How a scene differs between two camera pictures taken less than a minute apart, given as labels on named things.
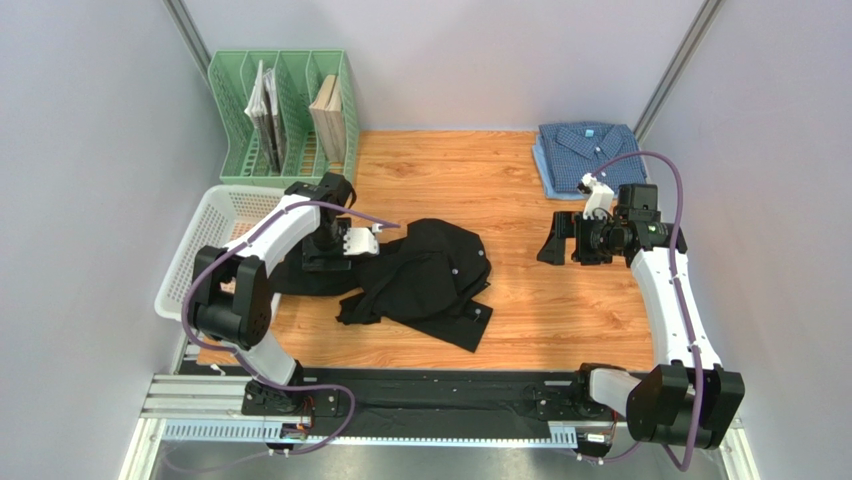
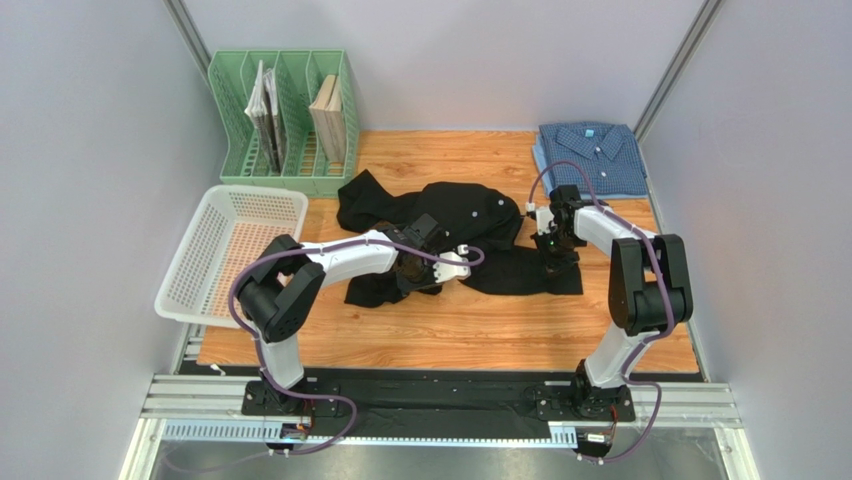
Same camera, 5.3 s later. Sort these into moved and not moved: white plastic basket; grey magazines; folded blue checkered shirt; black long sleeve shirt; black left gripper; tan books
Moved: black long sleeve shirt; black left gripper
Not moved: grey magazines; white plastic basket; tan books; folded blue checkered shirt
